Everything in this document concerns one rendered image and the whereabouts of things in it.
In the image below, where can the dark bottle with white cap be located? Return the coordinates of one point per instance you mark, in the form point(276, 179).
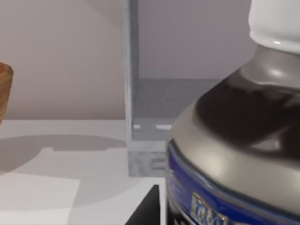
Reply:
point(234, 152)

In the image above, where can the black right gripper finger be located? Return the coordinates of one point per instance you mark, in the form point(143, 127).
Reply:
point(150, 208)

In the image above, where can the wooden basket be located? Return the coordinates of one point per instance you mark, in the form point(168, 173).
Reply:
point(4, 91)

